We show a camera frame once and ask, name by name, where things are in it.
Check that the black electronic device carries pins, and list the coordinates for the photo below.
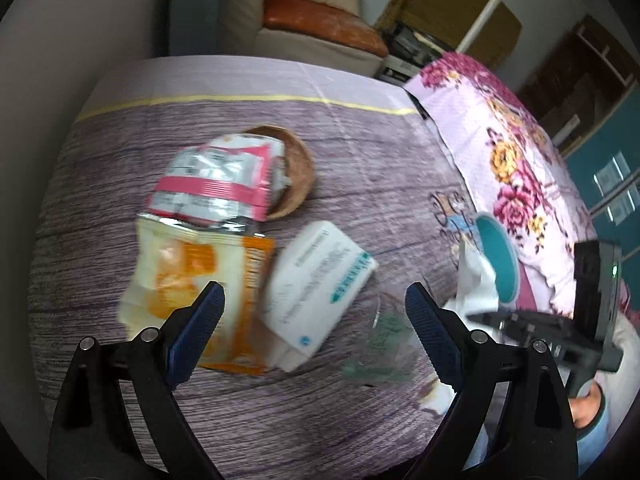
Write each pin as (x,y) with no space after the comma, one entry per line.
(405,40)

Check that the white pole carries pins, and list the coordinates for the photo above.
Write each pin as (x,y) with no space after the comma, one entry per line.
(480,20)

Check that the teal door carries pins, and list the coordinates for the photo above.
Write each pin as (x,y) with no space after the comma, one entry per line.
(590,160)

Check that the clear plastic wrapper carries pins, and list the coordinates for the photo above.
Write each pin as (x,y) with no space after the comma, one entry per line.
(385,345)

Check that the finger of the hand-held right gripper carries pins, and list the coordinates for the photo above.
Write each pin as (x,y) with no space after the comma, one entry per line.
(515,322)

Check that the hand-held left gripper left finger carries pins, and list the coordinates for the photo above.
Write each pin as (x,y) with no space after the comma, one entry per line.
(197,330)

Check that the pink cloth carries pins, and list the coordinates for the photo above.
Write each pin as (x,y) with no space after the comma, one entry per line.
(532,290)

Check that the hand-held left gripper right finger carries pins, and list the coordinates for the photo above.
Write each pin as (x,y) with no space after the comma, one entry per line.
(430,332)

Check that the grey blue curtain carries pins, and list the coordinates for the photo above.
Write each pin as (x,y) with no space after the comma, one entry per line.
(195,5)

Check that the person's right hand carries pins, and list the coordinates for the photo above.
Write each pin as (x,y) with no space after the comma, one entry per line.
(587,407)

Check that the person's right forearm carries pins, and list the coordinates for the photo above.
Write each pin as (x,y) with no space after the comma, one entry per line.
(592,450)

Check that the silver pink snack packet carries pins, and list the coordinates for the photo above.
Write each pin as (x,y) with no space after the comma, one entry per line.
(215,185)

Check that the dark wooden cabinet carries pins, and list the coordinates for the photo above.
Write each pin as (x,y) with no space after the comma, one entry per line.
(575,85)

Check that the grey printed tablecloth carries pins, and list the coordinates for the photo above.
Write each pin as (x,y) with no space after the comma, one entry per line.
(125,135)

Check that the orange yellow snack packet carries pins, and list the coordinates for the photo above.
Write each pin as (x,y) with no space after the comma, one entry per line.
(165,270)

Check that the white tissue paper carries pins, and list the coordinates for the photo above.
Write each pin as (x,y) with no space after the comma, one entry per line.
(475,280)

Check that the teal trash bin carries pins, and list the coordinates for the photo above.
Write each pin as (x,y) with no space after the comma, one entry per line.
(500,255)

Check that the beige sofa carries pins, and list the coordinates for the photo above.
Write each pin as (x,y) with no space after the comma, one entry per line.
(310,47)

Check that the pink floral blanket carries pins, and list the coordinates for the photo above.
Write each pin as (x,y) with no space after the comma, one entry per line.
(500,135)

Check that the brown board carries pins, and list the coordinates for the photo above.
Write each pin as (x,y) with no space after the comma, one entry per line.
(465,5)

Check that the white medicine box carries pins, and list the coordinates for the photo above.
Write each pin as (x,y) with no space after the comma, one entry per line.
(315,285)

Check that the orange seat cushion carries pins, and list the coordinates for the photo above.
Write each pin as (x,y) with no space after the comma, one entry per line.
(320,20)

